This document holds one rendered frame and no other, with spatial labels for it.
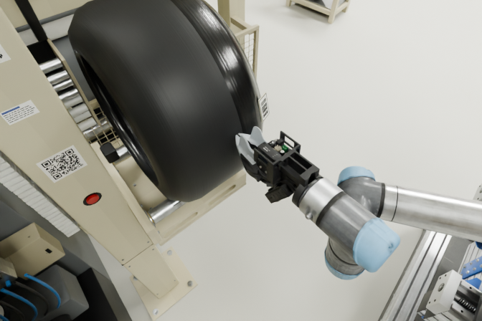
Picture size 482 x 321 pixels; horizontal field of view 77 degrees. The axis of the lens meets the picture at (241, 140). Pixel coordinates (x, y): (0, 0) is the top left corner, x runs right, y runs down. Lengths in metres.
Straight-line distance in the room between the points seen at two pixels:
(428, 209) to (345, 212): 0.21
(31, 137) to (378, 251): 0.62
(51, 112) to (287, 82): 2.26
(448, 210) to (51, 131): 0.76
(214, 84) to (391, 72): 2.59
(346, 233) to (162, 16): 0.52
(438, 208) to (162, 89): 0.56
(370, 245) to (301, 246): 1.40
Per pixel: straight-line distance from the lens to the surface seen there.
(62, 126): 0.68
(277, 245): 1.87
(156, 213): 0.95
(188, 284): 1.81
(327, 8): 3.57
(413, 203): 0.67
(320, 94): 2.65
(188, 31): 0.64
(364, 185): 0.66
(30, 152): 0.70
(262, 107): 0.70
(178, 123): 0.59
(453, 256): 1.94
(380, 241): 0.50
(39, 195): 0.81
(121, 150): 1.11
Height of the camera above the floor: 1.76
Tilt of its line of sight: 52 degrees down
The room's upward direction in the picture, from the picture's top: straight up
